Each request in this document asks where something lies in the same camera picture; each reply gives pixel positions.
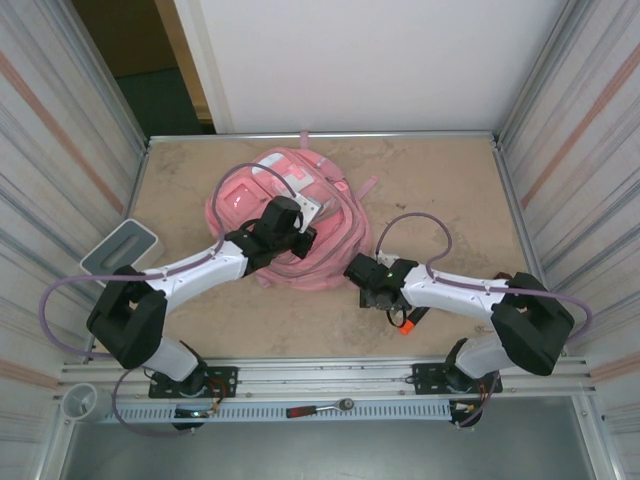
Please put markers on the pink backpack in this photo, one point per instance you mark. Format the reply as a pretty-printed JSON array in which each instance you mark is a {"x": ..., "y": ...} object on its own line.
[{"x": 340, "y": 235}]

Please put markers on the black highlighter with orange cap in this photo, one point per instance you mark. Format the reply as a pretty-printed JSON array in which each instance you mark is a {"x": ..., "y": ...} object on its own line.
[{"x": 407, "y": 326}]

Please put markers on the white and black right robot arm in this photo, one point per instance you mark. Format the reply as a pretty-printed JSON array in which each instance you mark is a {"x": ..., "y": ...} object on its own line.
[{"x": 450, "y": 292}]

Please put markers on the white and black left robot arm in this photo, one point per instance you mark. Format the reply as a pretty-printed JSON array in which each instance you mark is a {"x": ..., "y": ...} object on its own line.
[{"x": 200, "y": 270}]

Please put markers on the thin silver metal stick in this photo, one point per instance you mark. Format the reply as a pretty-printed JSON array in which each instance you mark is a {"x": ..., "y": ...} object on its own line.
[{"x": 484, "y": 329}]

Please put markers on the aluminium table edge strip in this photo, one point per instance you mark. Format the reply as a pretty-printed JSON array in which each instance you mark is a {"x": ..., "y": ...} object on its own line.
[{"x": 425, "y": 135}]

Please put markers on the white and grey tissue box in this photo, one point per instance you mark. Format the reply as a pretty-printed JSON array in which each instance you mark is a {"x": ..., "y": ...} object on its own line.
[{"x": 125, "y": 245}]

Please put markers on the black electronics module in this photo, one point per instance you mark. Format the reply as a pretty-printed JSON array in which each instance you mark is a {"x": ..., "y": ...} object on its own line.
[
  {"x": 465, "y": 412},
  {"x": 192, "y": 414}
]

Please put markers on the white plastic cup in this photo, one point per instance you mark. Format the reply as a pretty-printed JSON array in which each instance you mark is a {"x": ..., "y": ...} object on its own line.
[{"x": 85, "y": 402}]

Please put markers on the aluminium front rail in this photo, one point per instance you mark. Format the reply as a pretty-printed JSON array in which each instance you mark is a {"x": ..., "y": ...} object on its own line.
[{"x": 325, "y": 375}]

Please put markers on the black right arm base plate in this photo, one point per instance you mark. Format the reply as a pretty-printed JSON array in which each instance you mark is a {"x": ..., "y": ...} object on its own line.
[{"x": 425, "y": 377}]

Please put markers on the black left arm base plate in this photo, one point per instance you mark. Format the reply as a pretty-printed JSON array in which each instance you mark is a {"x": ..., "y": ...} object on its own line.
[{"x": 225, "y": 380}]

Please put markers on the white door frame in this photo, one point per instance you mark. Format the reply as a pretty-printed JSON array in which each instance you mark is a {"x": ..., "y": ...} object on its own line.
[{"x": 210, "y": 65}]

